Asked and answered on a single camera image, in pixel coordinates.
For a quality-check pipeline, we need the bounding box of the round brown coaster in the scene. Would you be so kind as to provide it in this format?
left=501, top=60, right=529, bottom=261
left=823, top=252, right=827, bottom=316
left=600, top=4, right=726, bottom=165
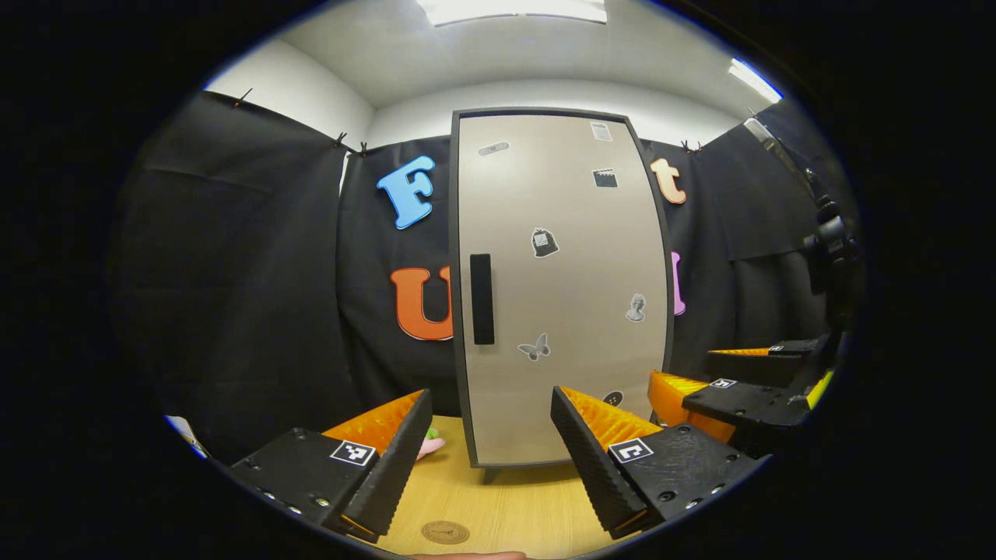
left=421, top=520, right=471, bottom=545

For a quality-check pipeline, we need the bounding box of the black cabinet door handle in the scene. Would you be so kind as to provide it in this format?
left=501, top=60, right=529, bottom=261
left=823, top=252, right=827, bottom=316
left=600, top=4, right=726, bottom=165
left=469, top=254, right=496, bottom=346

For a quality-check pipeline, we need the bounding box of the ceiling light panel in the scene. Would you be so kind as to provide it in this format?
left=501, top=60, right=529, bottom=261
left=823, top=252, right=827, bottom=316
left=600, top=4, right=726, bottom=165
left=728, top=58, right=783, bottom=103
left=416, top=0, right=608, bottom=26

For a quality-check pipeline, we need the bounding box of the black tripod stand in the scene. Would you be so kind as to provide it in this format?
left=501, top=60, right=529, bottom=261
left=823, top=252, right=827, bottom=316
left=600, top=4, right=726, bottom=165
left=743, top=117, right=861, bottom=327

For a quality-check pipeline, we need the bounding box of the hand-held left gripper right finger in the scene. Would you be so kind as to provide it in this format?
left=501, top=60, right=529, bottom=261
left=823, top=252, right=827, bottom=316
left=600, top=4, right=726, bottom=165
left=549, top=385, right=761, bottom=541

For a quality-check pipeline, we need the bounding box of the beige cabinet door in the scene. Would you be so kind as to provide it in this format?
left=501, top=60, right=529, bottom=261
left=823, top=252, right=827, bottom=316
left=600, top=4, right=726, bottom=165
left=458, top=114, right=672, bottom=466

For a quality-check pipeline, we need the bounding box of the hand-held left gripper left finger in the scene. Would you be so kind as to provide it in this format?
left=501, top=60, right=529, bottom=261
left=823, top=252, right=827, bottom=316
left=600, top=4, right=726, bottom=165
left=226, top=388, right=434, bottom=544

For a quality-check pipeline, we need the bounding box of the pink plush toy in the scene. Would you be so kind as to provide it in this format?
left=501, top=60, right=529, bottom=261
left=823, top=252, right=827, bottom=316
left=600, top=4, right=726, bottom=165
left=415, top=426, right=447, bottom=461

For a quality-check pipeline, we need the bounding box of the black backdrop cloth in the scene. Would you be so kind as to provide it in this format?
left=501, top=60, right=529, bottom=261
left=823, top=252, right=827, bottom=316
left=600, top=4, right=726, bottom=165
left=109, top=89, right=857, bottom=467

